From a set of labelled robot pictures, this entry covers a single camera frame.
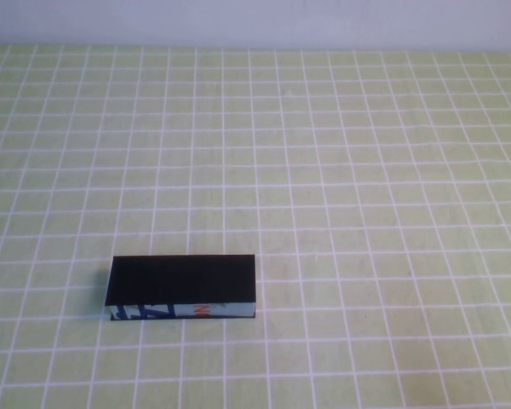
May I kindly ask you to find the black printed glasses case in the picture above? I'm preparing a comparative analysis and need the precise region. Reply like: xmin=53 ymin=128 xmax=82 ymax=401
xmin=105 ymin=254 xmax=257 ymax=322

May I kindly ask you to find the green checked tablecloth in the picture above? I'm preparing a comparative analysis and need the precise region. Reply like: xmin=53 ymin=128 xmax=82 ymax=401
xmin=0 ymin=41 xmax=511 ymax=409

